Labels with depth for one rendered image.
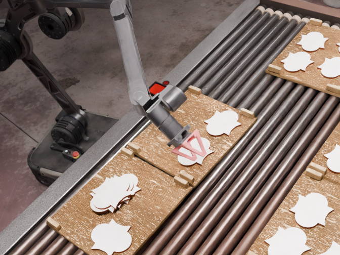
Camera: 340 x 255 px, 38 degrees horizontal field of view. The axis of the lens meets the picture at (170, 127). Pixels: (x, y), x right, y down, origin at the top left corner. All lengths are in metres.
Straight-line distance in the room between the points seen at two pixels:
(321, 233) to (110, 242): 0.69
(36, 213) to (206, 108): 0.79
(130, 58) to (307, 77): 0.88
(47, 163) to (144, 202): 1.33
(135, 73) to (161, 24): 2.77
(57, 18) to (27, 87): 1.73
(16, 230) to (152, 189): 0.51
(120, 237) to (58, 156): 1.40
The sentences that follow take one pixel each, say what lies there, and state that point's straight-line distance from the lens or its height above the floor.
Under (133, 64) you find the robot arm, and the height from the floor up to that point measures 1.41.
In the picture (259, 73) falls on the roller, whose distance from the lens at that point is 2.26.
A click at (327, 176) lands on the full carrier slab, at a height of 0.94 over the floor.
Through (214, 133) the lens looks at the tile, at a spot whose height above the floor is 0.95.
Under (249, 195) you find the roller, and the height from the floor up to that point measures 0.92.
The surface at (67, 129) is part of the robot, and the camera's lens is 2.95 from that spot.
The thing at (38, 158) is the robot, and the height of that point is 0.24.
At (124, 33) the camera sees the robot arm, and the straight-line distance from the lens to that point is 1.69.
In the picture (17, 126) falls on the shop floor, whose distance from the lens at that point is 3.75.
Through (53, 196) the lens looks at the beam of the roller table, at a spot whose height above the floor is 0.92.
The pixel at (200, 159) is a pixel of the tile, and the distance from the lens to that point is 1.88.
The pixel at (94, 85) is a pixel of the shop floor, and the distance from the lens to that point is 3.84.
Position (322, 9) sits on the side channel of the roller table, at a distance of 2.60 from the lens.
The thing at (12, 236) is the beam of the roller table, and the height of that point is 0.91.
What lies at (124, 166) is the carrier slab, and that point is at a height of 0.94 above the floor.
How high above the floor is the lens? 2.37
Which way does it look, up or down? 45 degrees down
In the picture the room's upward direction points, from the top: 12 degrees counter-clockwise
